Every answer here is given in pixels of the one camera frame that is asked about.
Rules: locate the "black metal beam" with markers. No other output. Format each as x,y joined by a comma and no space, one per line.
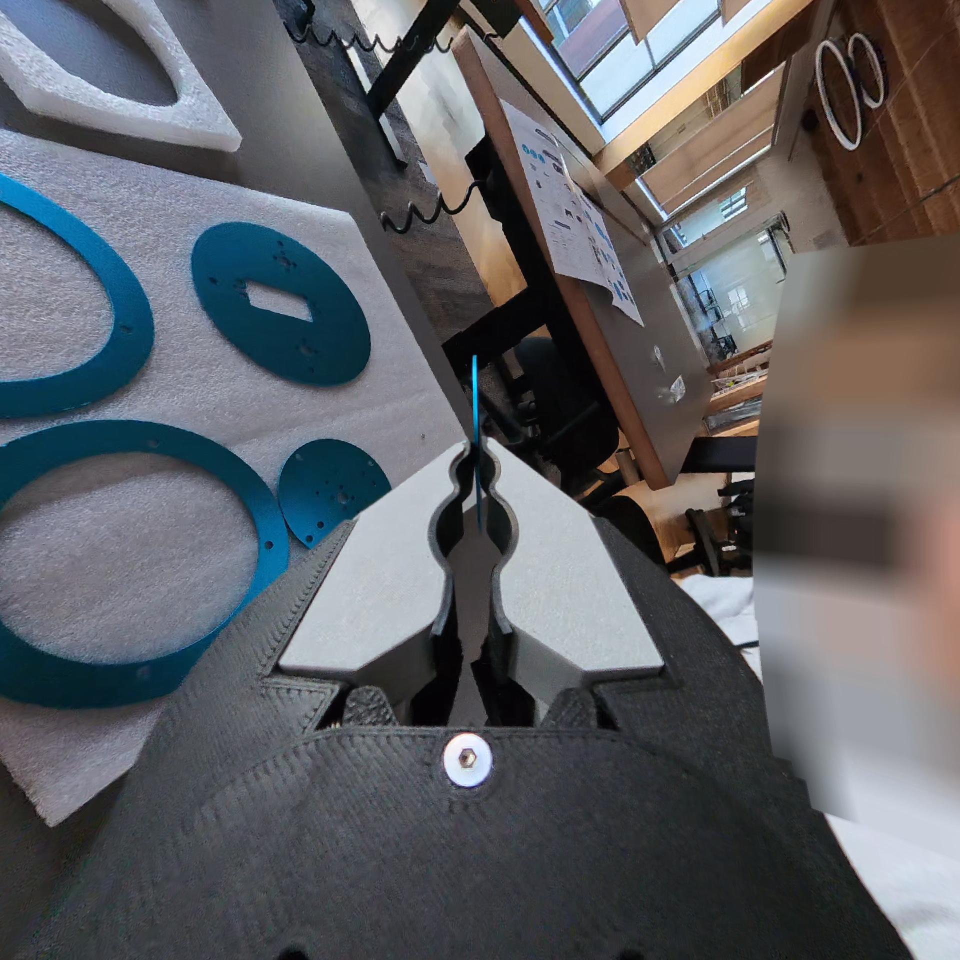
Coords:
412,52

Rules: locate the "small clear plastic bag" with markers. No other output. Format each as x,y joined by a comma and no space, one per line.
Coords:
676,388

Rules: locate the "thin blue metal plate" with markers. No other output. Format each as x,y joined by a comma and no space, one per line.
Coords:
475,420

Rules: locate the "small blue perforated disc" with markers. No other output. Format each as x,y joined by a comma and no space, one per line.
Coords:
326,480

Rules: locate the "printed paper sheet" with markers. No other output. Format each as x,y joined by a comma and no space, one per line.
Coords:
570,225

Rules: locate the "black office chair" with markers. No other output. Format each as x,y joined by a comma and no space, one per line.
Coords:
570,427
720,540

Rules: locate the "grey table with wooden edge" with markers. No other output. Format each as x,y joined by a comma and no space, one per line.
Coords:
645,360

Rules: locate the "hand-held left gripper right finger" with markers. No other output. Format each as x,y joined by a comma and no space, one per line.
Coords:
577,592

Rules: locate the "blue disc with rectangular hole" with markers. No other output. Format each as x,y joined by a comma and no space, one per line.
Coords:
330,337

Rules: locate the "white foam sheet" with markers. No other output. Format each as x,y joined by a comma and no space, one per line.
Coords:
187,405

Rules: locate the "white foam frame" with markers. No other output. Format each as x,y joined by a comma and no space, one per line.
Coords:
202,124

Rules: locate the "person's white shirt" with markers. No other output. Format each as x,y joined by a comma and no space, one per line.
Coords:
915,915

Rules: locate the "glass window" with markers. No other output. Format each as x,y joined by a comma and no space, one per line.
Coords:
637,60

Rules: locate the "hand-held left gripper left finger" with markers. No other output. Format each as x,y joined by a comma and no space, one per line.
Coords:
367,592

